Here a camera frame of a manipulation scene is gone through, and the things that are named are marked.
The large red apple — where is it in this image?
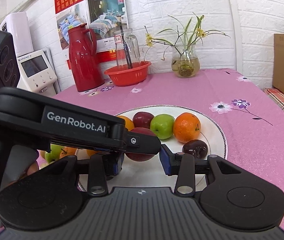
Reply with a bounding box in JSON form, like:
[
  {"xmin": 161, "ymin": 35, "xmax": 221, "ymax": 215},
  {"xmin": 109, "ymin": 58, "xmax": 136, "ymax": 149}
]
[{"xmin": 125, "ymin": 127, "xmax": 160, "ymax": 161}]

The large orange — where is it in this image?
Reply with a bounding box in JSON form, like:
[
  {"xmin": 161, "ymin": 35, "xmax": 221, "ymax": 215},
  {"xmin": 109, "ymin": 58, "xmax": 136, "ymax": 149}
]
[
  {"xmin": 117, "ymin": 115, "xmax": 135, "ymax": 131},
  {"xmin": 86, "ymin": 149, "xmax": 101, "ymax": 158}
]

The dark plum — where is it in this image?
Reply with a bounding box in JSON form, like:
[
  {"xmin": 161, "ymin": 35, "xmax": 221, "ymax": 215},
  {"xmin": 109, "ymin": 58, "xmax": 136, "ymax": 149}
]
[{"xmin": 182, "ymin": 139, "xmax": 208, "ymax": 159}]

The mandarin with speckled skin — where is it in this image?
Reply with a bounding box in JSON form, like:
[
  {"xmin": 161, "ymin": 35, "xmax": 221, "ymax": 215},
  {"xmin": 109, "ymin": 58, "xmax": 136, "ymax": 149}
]
[{"xmin": 173, "ymin": 113, "xmax": 201, "ymax": 143}]

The large green apple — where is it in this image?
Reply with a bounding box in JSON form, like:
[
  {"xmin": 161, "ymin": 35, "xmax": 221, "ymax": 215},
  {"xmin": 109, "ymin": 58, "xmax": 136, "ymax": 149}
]
[{"xmin": 44, "ymin": 144, "xmax": 64, "ymax": 164}]

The brown longan back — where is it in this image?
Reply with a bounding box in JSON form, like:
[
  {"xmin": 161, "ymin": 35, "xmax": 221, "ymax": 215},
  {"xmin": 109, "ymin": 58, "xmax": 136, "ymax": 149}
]
[{"xmin": 39, "ymin": 150, "xmax": 45, "ymax": 159}]

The small red apple on plate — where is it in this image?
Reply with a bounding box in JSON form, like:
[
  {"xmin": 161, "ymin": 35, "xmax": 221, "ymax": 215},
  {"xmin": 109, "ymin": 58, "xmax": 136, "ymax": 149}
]
[{"xmin": 132, "ymin": 112, "xmax": 154, "ymax": 129}]

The white ceramic plate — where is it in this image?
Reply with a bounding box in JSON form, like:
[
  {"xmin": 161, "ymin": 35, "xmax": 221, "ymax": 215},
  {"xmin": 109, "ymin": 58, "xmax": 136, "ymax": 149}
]
[{"xmin": 75, "ymin": 104, "xmax": 229, "ymax": 193}]

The small green apple on plate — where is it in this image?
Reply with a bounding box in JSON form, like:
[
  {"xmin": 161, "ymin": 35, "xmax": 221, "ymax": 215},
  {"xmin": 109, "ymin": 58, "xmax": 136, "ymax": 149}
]
[{"xmin": 150, "ymin": 114, "xmax": 175, "ymax": 140}]

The mandarin with green stem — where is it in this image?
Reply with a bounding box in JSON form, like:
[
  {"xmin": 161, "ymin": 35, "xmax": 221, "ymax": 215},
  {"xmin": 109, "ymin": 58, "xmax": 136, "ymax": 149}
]
[{"xmin": 59, "ymin": 146, "xmax": 77, "ymax": 159}]

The white water dispenser machine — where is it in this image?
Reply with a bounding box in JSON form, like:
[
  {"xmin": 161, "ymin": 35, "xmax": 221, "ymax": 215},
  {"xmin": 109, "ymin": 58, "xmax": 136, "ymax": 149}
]
[{"xmin": 17, "ymin": 48, "xmax": 59, "ymax": 97}]

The red plastic basket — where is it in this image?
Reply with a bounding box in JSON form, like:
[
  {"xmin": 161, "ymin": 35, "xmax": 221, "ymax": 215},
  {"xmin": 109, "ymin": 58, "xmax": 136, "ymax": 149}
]
[{"xmin": 104, "ymin": 61, "xmax": 152, "ymax": 87}]

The red thermos jug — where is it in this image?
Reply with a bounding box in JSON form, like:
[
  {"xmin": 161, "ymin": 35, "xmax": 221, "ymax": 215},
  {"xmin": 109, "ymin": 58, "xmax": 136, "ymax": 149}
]
[{"xmin": 68, "ymin": 23, "xmax": 104, "ymax": 92}]

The black straw in pitcher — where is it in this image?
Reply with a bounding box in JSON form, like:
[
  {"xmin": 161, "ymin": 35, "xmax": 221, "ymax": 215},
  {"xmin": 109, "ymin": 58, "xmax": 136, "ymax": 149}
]
[{"xmin": 119, "ymin": 23, "xmax": 133, "ymax": 69}]

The glass vase with plant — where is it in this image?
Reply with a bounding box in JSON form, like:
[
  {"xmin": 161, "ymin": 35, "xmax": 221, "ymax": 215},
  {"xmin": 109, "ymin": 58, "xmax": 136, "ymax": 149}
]
[{"xmin": 144, "ymin": 13, "xmax": 229, "ymax": 78}]

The pink floral tablecloth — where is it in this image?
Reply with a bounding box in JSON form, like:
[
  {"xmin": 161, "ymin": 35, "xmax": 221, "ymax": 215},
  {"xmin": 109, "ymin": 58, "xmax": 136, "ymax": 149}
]
[{"xmin": 35, "ymin": 68, "xmax": 284, "ymax": 239}]

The white water purifier unit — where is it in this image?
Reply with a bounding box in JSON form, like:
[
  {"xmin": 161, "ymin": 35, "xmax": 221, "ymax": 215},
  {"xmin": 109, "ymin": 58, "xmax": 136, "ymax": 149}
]
[{"xmin": 0, "ymin": 12, "xmax": 34, "ymax": 57}]

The clear glass pitcher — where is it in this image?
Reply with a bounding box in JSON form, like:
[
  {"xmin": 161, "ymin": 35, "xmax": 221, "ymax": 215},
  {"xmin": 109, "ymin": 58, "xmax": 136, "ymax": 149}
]
[{"xmin": 114, "ymin": 28, "xmax": 141, "ymax": 70}]

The bedding wall poster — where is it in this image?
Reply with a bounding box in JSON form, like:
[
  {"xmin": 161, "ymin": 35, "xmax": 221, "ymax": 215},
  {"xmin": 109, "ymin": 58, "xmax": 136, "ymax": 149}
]
[{"xmin": 54, "ymin": 0, "xmax": 128, "ymax": 62}]

